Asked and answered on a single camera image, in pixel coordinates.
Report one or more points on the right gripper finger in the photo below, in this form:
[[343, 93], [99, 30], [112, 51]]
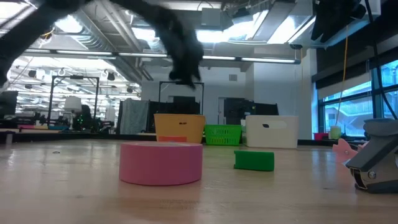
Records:
[[335, 31], [317, 26]]

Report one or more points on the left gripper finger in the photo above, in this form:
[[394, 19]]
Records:
[[175, 74], [192, 79]]

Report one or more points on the pink tape roll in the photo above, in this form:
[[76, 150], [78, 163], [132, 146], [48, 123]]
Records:
[[160, 165]]

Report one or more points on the small green stapler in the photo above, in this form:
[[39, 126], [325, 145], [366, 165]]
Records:
[[253, 161]]

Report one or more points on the pink staple remover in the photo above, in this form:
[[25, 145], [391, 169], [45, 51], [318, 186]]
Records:
[[342, 151]]

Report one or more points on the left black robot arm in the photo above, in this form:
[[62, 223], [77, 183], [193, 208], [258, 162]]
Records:
[[18, 40]]

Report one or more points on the grey ceiling box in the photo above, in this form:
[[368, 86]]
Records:
[[216, 17]]

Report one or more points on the yellow plastic bin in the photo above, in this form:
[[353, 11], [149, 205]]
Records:
[[179, 126]]

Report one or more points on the grey hanging cloth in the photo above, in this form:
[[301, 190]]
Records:
[[133, 116]]

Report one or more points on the green plastic basket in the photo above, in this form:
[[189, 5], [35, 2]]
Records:
[[223, 135]]

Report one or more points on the large glass window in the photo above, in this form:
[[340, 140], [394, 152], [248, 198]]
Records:
[[348, 115]]

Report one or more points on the long ceiling light bar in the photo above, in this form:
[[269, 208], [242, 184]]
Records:
[[84, 53]]

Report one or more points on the white plastic bin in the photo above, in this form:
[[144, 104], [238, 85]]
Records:
[[272, 132]]

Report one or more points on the yellow-green cup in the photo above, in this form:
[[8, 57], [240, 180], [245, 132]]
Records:
[[335, 132]]

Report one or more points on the red box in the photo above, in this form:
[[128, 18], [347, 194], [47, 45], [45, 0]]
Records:
[[321, 136]]

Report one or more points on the white lamp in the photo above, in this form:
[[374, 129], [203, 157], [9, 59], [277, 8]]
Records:
[[73, 104]]

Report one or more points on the black metal frame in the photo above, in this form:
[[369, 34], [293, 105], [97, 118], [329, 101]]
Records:
[[202, 99], [50, 99]]

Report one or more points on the wall vent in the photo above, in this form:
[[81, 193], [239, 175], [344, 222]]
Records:
[[233, 77]]

